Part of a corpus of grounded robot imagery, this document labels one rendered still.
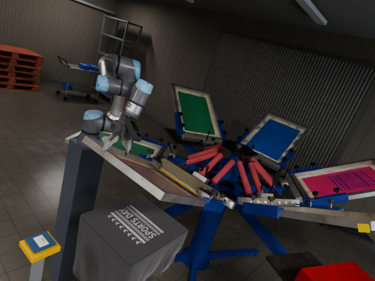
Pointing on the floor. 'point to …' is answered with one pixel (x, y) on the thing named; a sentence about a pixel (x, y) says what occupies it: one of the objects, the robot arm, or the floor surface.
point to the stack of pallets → (19, 68)
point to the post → (38, 258)
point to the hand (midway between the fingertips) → (115, 154)
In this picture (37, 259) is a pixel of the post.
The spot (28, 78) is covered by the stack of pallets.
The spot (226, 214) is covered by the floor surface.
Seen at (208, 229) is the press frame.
